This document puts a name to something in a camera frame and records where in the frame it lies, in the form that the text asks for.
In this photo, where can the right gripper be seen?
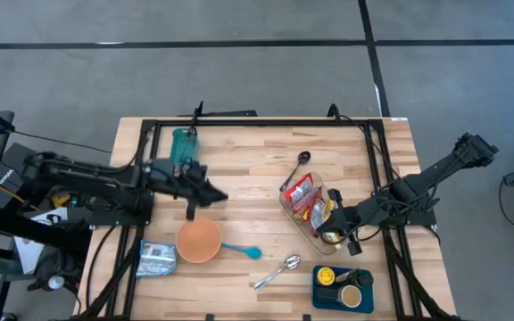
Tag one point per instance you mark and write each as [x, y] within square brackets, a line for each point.
[344, 218]

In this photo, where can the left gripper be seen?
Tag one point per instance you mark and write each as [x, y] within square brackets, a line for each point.
[192, 189]

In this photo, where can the roast beef ramen packet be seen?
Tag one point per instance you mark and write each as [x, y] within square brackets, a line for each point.
[316, 218]

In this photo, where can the yellow noodle packet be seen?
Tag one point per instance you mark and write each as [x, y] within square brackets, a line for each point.
[328, 207]

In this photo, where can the yellow lid seasoning jar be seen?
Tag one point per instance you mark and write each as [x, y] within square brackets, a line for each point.
[325, 275]

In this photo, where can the shiny silver spoon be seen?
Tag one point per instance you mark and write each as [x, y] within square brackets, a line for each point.
[292, 261]

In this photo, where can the red yellow ramen packet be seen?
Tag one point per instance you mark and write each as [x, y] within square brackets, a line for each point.
[299, 189]

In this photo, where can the small teal plastic bin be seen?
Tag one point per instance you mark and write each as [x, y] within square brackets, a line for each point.
[184, 147]

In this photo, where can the black pepper tin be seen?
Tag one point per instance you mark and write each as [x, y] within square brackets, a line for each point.
[327, 294]

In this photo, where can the tan lid jar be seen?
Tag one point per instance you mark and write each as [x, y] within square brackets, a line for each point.
[351, 296]

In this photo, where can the silver blue food packet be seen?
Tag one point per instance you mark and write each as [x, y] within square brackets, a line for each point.
[156, 258]

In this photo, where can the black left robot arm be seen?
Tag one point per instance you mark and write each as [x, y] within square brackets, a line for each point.
[87, 178]

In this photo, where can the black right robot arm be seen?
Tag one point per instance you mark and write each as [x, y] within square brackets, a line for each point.
[422, 183]

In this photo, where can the clear plastic container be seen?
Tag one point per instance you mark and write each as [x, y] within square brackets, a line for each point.
[297, 218]

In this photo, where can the teal rectangular tray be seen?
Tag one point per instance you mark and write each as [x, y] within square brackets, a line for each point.
[324, 305]

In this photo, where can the white paper sheet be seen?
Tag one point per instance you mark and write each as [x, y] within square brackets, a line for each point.
[29, 254]

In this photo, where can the black box white print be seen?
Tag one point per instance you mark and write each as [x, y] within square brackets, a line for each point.
[9, 169]

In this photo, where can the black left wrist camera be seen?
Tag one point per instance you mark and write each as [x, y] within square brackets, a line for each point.
[196, 169]

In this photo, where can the black bracket bar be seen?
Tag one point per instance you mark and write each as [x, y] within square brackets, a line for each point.
[230, 113]

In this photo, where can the black metal table frame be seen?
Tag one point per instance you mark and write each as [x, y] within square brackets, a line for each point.
[261, 122]

